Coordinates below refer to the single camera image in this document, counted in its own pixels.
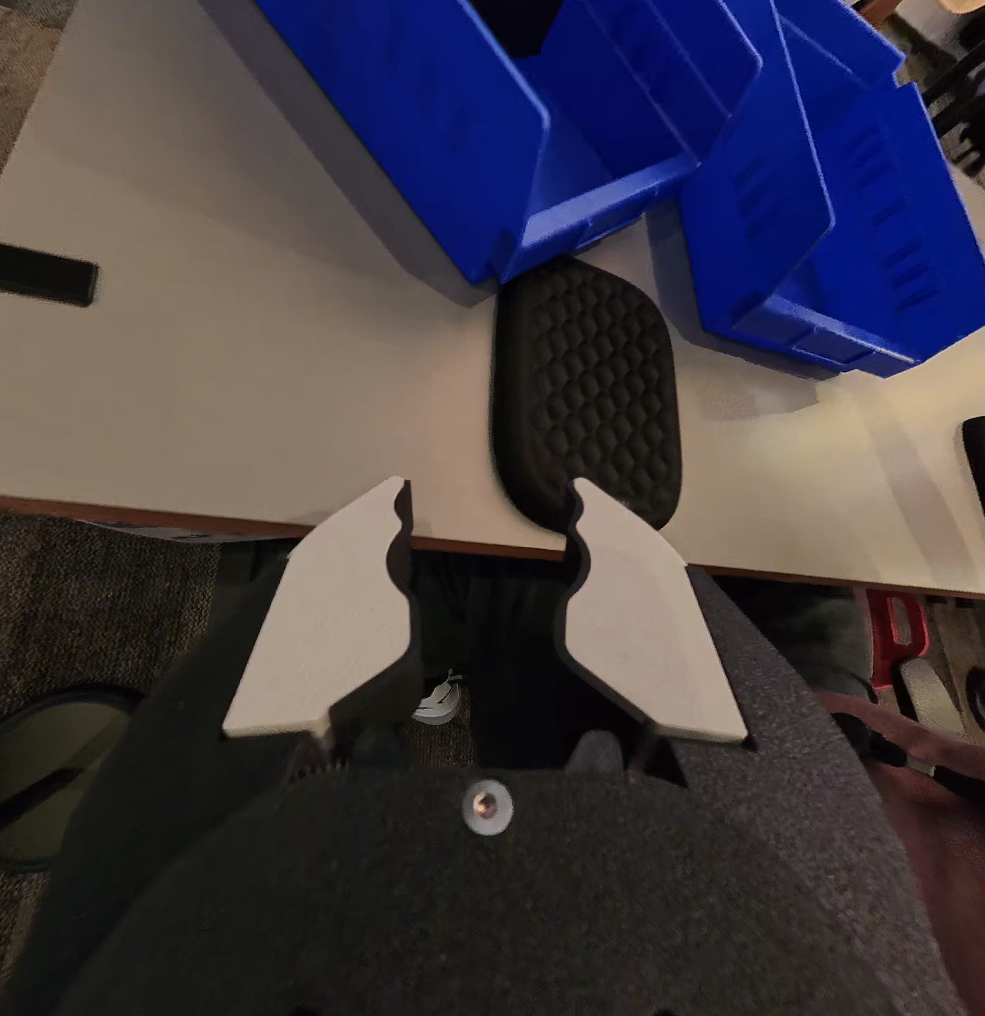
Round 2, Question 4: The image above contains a black shoulder strap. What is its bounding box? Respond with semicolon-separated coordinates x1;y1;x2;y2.
829;710;985;804

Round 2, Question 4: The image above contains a person's white sneaker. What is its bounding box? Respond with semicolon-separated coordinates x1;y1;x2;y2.
412;669;467;727

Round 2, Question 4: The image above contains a black flat desk strip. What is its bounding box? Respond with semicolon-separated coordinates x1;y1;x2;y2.
0;240;100;308

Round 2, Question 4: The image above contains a blue plastic parts bin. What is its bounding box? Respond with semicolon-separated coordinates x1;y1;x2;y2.
679;0;985;380
250;0;767;287

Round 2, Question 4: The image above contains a red plastic object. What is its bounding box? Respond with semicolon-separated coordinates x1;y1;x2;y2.
865;589;932;690

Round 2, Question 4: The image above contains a round dark floor base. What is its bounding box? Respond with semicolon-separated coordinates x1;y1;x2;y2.
0;687;141;873

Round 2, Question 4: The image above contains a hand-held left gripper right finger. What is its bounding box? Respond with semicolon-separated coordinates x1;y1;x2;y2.
554;476;751;755

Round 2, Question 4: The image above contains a person in maroon shirt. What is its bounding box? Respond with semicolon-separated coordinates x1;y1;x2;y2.
814;689;985;1016

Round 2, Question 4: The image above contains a black chair armrest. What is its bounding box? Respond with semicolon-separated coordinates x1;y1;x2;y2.
961;415;985;558

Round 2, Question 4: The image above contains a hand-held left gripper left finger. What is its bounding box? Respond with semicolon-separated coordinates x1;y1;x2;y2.
221;475;427;754

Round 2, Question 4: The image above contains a black desk mat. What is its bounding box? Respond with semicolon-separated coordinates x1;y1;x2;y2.
491;258;686;533

